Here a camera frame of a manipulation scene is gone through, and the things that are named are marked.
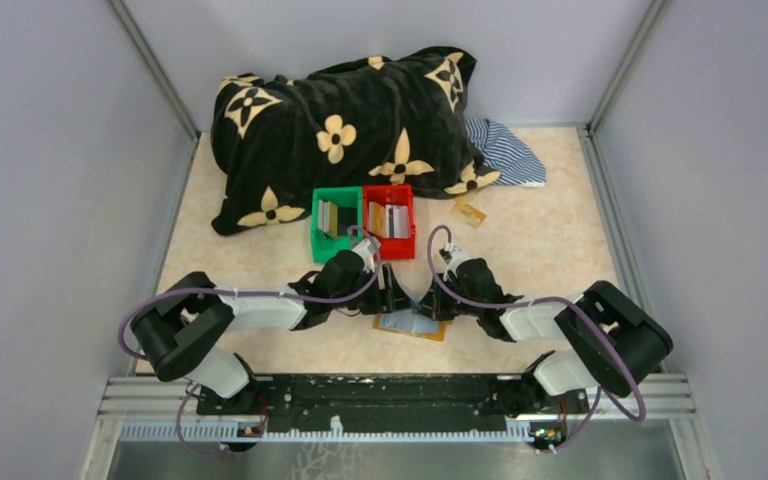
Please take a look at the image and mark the tan leather card holder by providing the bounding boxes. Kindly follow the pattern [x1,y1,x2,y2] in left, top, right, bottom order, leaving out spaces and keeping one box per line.
[373,310,450,342]

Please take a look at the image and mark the translucent yellow card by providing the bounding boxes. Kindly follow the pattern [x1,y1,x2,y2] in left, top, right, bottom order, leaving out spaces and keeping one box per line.
[450,201,487,229]

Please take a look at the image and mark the green plastic bin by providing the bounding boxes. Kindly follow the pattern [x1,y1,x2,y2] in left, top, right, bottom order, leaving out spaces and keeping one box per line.
[310,186,363,264]

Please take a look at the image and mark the silver striped card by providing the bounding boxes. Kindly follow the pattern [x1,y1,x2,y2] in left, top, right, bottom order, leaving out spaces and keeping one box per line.
[385,204,410,239]

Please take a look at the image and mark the red plastic bin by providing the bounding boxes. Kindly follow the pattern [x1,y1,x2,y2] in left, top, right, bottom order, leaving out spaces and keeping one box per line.
[362,185,416,260]

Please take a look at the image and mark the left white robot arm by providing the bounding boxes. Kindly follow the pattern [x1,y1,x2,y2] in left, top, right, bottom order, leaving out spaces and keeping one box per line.
[126,250,413,399]

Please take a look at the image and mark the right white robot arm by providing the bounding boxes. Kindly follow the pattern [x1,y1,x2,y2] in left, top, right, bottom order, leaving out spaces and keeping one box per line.
[416,258,674,397]

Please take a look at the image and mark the cards in green bin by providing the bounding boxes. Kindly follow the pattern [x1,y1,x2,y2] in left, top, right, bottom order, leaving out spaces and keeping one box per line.
[317,200,357,239]

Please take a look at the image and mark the gold card in red bin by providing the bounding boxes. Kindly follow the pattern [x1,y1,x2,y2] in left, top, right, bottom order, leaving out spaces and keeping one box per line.
[367,202,389,238]

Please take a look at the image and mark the blue striped cloth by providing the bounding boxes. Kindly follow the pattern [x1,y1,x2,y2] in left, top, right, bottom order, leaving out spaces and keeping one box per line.
[465,117,547,188]

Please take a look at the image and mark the black floral plush blanket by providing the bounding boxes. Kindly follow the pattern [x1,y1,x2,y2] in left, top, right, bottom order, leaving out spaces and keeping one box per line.
[210,46,501,236]

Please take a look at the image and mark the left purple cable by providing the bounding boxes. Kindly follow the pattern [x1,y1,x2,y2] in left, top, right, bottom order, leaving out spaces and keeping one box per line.
[117,225,384,460]

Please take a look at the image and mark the purple cable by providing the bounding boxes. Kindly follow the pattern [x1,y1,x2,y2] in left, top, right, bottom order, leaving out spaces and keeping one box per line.
[426,225,648,454]
[117,225,384,460]

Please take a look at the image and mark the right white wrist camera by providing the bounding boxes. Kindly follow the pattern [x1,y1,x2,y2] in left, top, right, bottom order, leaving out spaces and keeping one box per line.
[440,243,472,274]

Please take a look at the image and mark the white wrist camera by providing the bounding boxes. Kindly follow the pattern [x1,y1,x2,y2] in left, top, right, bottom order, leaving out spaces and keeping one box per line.
[351,238,380,272]
[440,243,472,274]

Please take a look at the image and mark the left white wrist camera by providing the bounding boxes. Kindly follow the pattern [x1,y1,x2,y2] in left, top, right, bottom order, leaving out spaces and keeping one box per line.
[351,238,380,272]

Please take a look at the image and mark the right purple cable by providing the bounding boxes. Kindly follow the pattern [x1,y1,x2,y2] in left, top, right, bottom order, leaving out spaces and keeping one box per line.
[426,225,648,454]

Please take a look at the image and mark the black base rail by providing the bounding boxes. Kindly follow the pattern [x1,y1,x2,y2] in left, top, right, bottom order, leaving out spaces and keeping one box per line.
[196,374,590,434]

